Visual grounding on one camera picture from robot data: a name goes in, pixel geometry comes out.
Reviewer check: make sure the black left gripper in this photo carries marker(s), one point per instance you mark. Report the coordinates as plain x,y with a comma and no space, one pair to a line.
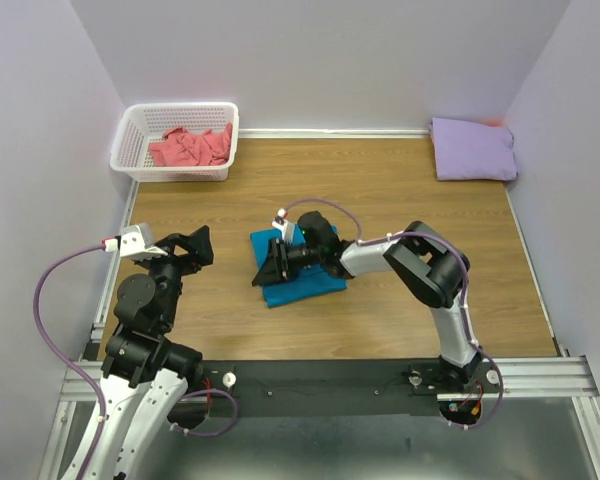
188,260

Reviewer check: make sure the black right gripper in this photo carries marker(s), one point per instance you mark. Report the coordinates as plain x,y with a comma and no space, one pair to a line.
276,266

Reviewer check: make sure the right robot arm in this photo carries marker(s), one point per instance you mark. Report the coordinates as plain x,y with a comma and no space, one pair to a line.
431,268

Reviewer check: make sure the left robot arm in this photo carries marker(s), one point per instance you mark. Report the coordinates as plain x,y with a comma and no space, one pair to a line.
143,373

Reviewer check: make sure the red t shirt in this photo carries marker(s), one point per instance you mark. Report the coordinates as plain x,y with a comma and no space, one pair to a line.
181,148

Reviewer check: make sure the white plastic laundry basket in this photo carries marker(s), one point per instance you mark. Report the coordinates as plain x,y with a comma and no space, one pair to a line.
143,124

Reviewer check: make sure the folded purple t shirt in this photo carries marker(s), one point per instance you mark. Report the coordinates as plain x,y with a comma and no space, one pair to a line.
465,150

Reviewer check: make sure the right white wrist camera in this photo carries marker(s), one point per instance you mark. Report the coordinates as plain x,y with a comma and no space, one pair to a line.
284,226

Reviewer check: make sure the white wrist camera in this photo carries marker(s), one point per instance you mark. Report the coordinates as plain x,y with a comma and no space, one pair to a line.
284,226
135,242

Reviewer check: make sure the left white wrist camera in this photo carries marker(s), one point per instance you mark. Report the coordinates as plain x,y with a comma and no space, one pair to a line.
135,242

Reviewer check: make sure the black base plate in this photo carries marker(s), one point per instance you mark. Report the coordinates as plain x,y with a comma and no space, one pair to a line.
329,388

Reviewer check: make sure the aluminium front rail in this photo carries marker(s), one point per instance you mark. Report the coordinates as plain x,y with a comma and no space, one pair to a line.
540,377

